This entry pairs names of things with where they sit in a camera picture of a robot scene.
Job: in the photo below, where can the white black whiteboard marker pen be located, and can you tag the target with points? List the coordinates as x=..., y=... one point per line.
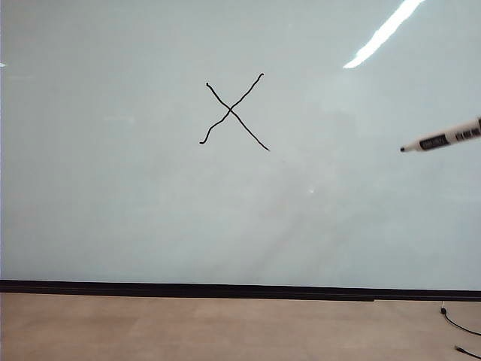
x=436, y=141

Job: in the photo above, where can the black whiteboard pen tray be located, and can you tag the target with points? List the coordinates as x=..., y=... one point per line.
x=188, y=297

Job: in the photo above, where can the large white whiteboard black frame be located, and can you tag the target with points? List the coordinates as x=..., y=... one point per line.
x=112, y=188

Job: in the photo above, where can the black drawn cross mark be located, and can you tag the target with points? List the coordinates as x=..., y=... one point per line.
x=230, y=109

